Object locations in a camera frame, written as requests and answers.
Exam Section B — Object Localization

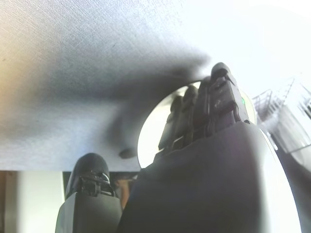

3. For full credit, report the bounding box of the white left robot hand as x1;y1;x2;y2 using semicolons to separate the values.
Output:
54;62;300;233

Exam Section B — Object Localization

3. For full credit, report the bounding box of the silver wire dish rack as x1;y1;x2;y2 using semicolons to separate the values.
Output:
251;77;311;154

